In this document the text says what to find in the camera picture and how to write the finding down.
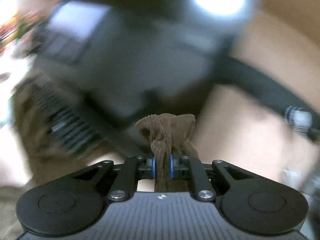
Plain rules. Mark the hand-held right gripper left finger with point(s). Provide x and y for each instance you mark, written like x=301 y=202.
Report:
x=153 y=167

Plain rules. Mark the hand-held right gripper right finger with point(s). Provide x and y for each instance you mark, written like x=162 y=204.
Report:
x=171 y=167

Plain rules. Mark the olive dotted garment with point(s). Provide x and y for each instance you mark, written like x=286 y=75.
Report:
x=165 y=135

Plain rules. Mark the black keyboard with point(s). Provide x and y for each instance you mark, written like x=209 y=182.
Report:
x=65 y=120

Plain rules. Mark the black computer monitor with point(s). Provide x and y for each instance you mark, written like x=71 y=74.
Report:
x=150 y=55

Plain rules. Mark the black power socket rail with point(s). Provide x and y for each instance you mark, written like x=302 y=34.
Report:
x=262 y=80

